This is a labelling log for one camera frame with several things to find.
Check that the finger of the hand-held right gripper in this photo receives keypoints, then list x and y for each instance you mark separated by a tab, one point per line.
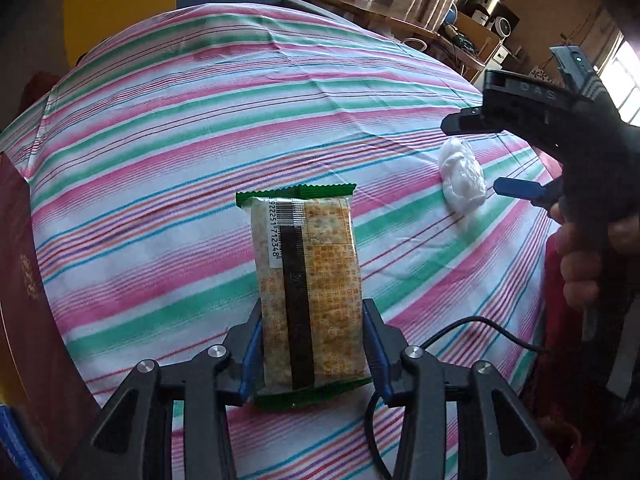
465	121
520	187

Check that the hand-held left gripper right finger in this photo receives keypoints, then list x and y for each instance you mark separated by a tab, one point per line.
377	355

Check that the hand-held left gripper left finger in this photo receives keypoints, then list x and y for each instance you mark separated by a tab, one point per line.
252	360

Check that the white plastic bag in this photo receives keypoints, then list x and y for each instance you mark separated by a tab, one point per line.
462	175

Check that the green-edged cracker packet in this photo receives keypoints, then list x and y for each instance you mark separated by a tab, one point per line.
310	285

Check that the blue tissue packet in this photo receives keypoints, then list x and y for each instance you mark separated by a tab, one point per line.
17	445

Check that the person's right hand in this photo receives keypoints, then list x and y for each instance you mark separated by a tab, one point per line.
577	270

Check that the window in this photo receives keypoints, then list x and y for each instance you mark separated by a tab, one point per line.
625	80

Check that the brown cardboard box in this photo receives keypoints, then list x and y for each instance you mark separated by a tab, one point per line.
475	35

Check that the blue round object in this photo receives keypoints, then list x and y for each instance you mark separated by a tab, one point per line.
451	13

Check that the black speaker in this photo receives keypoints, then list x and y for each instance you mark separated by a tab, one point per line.
495	10

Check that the person's red clothing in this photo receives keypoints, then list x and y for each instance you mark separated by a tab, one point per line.
555	360

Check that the striped tablecloth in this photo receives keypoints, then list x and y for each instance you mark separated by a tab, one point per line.
175	160

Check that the dark red cloth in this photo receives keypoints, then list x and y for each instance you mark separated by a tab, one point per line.
40	90

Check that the grey yellow blue armchair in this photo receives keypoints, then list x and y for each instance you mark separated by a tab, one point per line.
120	0

